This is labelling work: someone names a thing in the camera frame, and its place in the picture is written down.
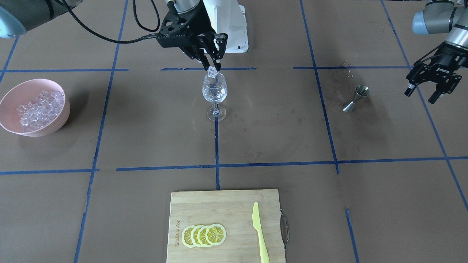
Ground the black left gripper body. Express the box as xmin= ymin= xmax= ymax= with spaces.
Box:
xmin=420 ymin=43 xmax=468 ymax=88

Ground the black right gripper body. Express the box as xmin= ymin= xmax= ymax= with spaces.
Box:
xmin=180 ymin=2 xmax=217 ymax=59

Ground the single clear ice cube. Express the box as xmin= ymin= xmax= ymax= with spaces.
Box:
xmin=206 ymin=66 xmax=218 ymax=79

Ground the steel cocktail jigger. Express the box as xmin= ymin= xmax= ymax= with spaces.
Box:
xmin=343 ymin=84 xmax=370 ymax=113

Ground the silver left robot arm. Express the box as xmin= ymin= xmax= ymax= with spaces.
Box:
xmin=405 ymin=0 xmax=468 ymax=104

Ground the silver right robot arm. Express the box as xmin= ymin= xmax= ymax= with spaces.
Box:
xmin=0 ymin=0 xmax=229 ymax=70

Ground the clear wine glass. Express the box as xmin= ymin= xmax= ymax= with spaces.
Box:
xmin=202 ymin=72 xmax=228 ymax=121

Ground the clear ice cubes pile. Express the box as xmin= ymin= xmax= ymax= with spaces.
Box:
xmin=16 ymin=90 xmax=65 ymax=133

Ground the bamboo cutting board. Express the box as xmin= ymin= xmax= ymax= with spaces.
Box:
xmin=166 ymin=189 xmax=286 ymax=263

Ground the lemon slice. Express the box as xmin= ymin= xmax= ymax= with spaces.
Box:
xmin=205 ymin=223 xmax=227 ymax=246
xmin=190 ymin=225 xmax=204 ymax=247
xmin=197 ymin=226 xmax=212 ymax=247
xmin=182 ymin=225 xmax=196 ymax=248

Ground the pink bowl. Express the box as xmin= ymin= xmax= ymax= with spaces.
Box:
xmin=0 ymin=79 xmax=70 ymax=137

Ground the yellow plastic knife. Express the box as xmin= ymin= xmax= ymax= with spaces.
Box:
xmin=251 ymin=202 xmax=270 ymax=263

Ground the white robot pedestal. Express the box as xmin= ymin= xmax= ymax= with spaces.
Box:
xmin=203 ymin=0 xmax=249 ymax=53

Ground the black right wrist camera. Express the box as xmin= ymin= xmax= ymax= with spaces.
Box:
xmin=156 ymin=11 xmax=196 ymax=48

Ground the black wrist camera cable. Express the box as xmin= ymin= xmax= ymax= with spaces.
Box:
xmin=58 ymin=0 xmax=161 ymax=44

